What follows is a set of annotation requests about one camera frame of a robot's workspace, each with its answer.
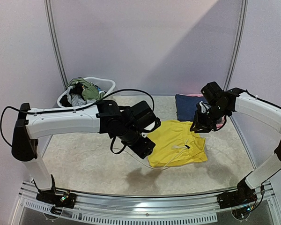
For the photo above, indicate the grey garment in basket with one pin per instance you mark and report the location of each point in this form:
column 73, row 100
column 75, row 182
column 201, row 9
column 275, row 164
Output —
column 77, row 101

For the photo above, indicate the right aluminium frame post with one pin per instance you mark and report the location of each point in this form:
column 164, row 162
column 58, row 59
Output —
column 237, row 43

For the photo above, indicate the yellow shorts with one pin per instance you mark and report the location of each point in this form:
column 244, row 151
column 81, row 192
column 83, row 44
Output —
column 176, row 145

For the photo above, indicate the aluminium frame post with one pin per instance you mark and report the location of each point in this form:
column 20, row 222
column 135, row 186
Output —
column 54, row 41
column 237, row 43

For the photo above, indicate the folded navy blue garment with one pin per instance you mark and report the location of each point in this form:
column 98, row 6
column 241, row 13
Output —
column 186, row 106

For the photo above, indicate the aluminium front rail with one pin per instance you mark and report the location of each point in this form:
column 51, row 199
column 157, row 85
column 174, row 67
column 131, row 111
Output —
column 96, row 209

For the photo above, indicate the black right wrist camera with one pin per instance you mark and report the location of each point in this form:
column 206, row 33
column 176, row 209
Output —
column 212, row 92

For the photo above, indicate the black garment in basket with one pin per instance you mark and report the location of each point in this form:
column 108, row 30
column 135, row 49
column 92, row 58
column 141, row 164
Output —
column 71, row 91

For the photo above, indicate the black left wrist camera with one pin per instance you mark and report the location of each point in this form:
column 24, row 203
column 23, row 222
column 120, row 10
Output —
column 144, row 118

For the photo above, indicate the left aluminium frame post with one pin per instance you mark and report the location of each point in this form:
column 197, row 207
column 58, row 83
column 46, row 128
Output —
column 54, row 41

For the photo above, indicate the green garment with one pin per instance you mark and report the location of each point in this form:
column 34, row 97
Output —
column 91, row 91

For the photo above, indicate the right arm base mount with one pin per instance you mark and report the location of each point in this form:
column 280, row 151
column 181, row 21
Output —
column 238, row 199

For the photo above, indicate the white plastic laundry basket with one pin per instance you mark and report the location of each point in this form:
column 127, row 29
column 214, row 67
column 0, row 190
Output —
column 106, row 84

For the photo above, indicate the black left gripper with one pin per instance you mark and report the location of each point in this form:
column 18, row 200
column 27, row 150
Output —
column 144, row 150

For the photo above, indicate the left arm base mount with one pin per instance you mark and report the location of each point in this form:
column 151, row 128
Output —
column 65, row 199

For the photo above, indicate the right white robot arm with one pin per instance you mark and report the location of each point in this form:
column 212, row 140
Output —
column 221, row 104

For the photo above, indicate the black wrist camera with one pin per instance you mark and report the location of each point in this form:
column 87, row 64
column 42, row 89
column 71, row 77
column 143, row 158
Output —
column 144, row 118
column 212, row 92

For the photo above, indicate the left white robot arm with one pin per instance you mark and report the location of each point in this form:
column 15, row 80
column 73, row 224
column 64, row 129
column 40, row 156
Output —
column 131, row 124

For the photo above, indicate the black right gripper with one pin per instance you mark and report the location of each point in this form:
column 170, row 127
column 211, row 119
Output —
column 200, row 121

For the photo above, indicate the folded pink garment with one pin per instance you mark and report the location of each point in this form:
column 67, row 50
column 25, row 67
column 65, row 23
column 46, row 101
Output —
column 220, row 123

